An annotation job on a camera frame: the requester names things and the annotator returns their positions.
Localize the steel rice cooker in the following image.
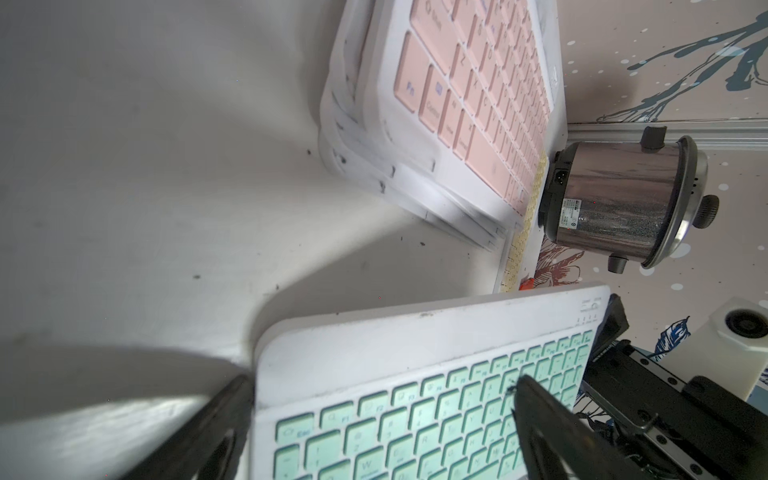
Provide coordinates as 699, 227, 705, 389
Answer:
538, 126, 720, 274

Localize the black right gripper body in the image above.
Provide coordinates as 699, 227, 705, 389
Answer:
582, 294, 767, 479

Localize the pink keyboard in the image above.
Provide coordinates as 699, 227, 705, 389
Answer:
356, 1, 554, 227
318, 90, 508, 251

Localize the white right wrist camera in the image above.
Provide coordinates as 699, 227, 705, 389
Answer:
660, 297, 767, 400

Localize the green keyboard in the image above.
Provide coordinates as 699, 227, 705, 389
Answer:
250, 282, 611, 479

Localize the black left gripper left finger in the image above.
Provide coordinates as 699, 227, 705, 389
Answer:
123, 375, 254, 479

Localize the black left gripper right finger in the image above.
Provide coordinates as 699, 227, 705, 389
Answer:
513, 375, 645, 479

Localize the yellow keyboard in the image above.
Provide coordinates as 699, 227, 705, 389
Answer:
319, 1, 522, 251
494, 153, 549, 293

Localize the red small packet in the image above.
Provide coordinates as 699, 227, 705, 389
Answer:
519, 278, 535, 291

